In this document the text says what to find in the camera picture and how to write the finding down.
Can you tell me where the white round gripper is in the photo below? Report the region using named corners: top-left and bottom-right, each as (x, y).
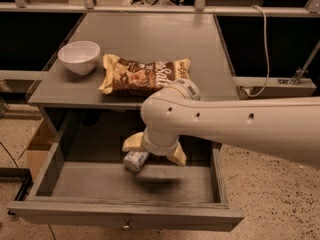
top-left (122, 127), bottom-right (186, 166)

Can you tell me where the clear plastic water bottle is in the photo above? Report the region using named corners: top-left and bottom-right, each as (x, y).
top-left (123, 151), bottom-right (149, 172)

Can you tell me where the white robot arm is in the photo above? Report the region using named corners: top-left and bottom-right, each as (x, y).
top-left (122, 79), bottom-right (320, 168)

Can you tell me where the open grey top drawer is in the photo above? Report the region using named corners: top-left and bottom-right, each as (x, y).
top-left (8, 110), bottom-right (244, 232)

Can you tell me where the metal drawer knob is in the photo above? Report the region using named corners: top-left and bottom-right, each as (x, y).
top-left (121, 219), bottom-right (132, 231)

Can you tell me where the grey cabinet with counter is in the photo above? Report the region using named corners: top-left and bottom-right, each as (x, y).
top-left (29, 13), bottom-right (238, 153)

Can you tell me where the brown yellow snack bag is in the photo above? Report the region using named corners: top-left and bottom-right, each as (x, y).
top-left (99, 54), bottom-right (191, 96)

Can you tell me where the white bowl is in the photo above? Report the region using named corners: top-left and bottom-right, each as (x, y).
top-left (58, 41), bottom-right (100, 75)

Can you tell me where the cardboard box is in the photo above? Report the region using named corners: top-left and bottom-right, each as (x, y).
top-left (21, 119), bottom-right (56, 181)

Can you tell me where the white cable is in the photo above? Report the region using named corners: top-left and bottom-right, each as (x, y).
top-left (243, 4), bottom-right (271, 99)

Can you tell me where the black floor cable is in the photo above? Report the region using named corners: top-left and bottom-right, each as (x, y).
top-left (0, 140), bottom-right (58, 240)

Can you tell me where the metal rail frame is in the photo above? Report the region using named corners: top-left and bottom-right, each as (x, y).
top-left (0, 0), bottom-right (320, 18)

